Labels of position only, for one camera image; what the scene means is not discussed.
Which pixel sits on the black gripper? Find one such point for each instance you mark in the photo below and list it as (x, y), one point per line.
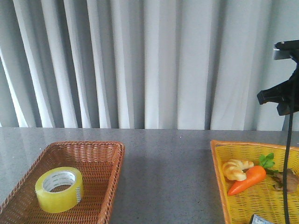
(285, 94)

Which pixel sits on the yellow packing tape roll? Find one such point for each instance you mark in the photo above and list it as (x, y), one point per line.
(59, 189)

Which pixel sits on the orange toy carrot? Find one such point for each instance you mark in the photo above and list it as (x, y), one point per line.
(254, 175)

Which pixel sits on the brown ginger root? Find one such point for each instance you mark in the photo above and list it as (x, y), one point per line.
(292, 181)

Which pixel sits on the yellow woven basket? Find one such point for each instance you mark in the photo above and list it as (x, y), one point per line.
(261, 199)

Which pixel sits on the toy croissant bread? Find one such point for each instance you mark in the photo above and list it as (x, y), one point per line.
(233, 169)

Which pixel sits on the small grey printed packet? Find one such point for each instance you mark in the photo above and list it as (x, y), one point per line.
(255, 219)

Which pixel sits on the grey pleated curtain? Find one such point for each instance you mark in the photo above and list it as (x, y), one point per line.
(153, 64)

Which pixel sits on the brown wicker basket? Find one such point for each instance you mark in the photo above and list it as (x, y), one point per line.
(100, 164)

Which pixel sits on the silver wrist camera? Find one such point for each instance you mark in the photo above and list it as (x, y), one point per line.
(279, 54)

